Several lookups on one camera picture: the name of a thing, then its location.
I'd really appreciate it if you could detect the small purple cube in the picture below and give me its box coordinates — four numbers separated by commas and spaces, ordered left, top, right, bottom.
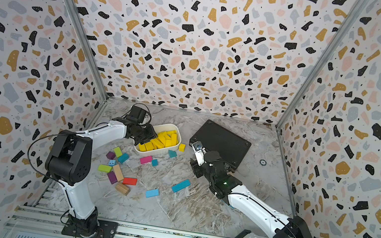
106, 151, 116, 160

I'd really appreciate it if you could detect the small teal cube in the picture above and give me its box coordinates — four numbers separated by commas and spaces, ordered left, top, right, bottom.
152, 159, 159, 167

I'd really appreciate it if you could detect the white plastic bin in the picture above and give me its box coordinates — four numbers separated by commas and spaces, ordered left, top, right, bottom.
134, 124, 182, 157

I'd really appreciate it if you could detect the black hard case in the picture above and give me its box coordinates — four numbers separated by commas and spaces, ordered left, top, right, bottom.
189, 120, 252, 172

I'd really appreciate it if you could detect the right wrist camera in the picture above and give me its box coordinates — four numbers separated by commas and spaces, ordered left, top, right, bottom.
191, 141, 205, 166

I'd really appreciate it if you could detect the red block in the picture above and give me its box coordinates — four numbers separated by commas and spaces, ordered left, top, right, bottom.
123, 177, 137, 186

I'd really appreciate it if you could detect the teal block left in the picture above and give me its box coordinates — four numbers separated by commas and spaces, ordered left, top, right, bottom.
118, 153, 130, 164

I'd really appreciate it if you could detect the teal wedge block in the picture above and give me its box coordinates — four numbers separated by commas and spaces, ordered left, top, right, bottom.
168, 150, 177, 158

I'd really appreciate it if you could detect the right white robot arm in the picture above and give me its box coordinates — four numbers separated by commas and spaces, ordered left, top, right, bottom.
191, 142, 313, 238

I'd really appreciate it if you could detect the long teal block centre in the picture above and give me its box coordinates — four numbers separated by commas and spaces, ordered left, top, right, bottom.
172, 180, 191, 193

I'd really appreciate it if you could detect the light blue block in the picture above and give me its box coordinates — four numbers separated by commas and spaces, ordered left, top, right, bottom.
145, 189, 160, 198

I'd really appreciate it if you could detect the magenta block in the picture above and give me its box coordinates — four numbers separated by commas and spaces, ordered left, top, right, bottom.
140, 156, 153, 165

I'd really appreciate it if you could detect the natural wood block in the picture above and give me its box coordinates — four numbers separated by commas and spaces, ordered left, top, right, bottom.
115, 183, 130, 196

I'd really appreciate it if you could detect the long yellow block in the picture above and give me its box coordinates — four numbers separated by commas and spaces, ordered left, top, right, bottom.
138, 141, 155, 152

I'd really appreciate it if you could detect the green block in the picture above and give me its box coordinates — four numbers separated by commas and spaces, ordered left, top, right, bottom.
98, 164, 113, 173
113, 147, 123, 158

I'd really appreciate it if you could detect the yellow cube near case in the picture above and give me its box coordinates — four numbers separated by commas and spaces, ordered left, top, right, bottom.
179, 144, 186, 152

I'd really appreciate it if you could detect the purple block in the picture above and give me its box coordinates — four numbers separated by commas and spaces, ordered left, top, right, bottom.
107, 171, 118, 185

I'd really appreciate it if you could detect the long tan wood block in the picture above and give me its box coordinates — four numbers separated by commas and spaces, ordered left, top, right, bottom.
113, 164, 124, 182

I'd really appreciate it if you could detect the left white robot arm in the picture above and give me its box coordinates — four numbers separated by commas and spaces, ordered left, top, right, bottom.
45, 104, 156, 238

